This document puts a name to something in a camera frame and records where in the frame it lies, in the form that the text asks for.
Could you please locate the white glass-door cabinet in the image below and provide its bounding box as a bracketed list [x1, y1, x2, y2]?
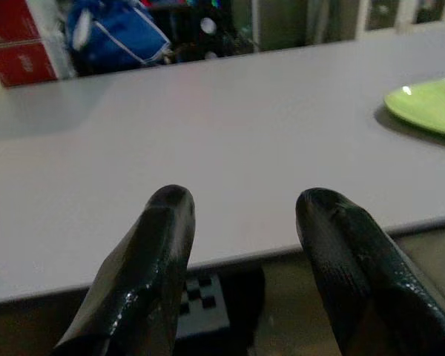
[355, 0, 445, 39]

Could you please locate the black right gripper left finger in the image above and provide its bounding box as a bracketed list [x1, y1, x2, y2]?
[50, 184, 197, 356]

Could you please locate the blue bag with white trim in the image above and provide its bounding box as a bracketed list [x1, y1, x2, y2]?
[64, 0, 171, 70]

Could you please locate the round green plate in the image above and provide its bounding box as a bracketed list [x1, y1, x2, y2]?
[383, 75, 445, 140]

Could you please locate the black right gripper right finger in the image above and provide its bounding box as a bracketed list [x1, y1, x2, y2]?
[294, 187, 445, 356]

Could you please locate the red cardboard box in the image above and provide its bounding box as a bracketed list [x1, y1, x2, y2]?
[0, 0, 59, 88]

